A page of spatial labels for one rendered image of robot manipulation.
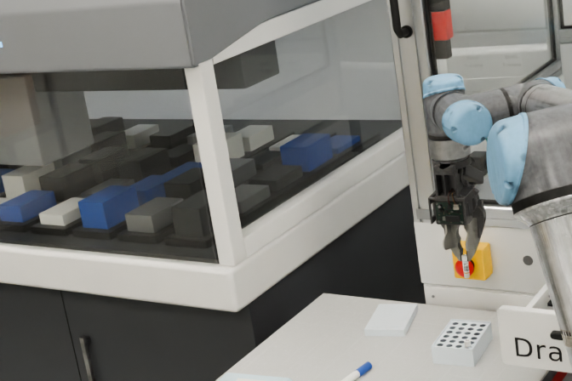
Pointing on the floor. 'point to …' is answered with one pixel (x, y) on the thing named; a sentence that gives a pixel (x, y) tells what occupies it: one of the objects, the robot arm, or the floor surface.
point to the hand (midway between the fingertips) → (465, 253)
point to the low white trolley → (376, 347)
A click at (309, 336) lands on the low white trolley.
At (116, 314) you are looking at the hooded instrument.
